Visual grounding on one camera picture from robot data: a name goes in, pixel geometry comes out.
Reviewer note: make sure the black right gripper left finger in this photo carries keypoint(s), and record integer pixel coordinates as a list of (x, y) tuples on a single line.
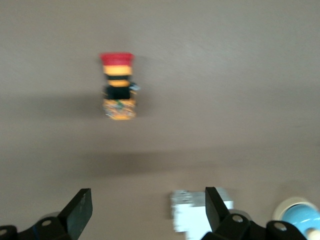
[(77, 212)]

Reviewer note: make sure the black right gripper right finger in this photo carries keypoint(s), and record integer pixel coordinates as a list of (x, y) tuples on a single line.
[(217, 212)]

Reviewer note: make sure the blue dome bell cream knob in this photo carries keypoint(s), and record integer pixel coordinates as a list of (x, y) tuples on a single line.
[(302, 215)]

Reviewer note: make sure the white circuit breaker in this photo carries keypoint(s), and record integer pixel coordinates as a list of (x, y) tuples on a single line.
[(190, 212)]

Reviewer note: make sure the red yellow emergency stop button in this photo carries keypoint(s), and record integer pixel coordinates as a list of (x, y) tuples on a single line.
[(117, 87)]

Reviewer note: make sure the brown table mat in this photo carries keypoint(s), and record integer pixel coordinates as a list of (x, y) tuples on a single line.
[(225, 75)]

